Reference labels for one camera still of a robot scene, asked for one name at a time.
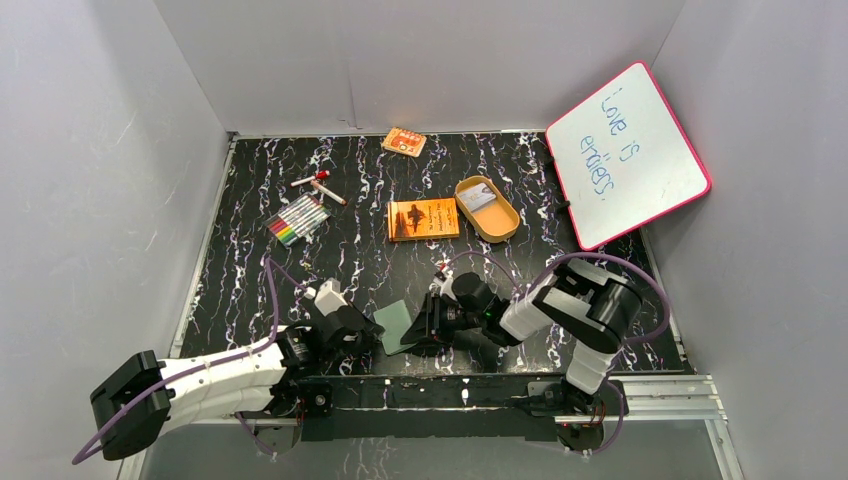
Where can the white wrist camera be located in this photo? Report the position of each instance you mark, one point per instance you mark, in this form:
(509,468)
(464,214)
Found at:
(328,297)
(443,281)

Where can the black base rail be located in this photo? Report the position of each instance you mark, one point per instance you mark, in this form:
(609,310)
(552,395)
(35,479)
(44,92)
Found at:
(537,408)

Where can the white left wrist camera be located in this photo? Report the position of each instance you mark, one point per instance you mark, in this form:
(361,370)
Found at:
(328,297)

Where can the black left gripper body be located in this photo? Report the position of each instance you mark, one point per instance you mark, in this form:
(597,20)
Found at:
(354,328)

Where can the orange Huckleberry Finn book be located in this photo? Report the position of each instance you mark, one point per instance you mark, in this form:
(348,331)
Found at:
(429,219)

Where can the small orange card box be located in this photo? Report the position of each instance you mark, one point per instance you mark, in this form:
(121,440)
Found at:
(404,142)

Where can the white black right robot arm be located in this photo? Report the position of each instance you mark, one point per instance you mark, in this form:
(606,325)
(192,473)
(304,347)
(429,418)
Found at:
(593,305)

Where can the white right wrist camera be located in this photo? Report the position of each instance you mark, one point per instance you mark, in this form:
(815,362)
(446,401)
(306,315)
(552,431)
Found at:
(443,281)

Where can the white marker orange cap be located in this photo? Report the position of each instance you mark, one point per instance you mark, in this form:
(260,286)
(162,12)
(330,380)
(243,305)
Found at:
(327,192)

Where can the mint green card holder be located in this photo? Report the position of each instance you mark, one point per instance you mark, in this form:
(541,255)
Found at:
(395,319)

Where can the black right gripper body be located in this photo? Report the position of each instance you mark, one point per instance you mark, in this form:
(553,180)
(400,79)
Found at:
(459,319)

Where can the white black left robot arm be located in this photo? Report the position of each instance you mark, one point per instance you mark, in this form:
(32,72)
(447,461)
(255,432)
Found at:
(147,397)

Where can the pink framed whiteboard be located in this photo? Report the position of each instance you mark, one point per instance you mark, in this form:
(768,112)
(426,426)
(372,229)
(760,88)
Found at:
(623,159)

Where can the clear case of markers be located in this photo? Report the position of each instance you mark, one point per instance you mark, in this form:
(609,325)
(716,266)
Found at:
(297,219)

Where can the tan oval tray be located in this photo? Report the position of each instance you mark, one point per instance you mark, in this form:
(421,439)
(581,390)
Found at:
(494,224)

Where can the white card in tray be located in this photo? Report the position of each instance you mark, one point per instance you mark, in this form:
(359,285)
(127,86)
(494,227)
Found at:
(477,197)

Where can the white marker red cap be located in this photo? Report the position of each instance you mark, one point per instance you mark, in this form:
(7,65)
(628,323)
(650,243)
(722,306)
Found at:
(317,176)

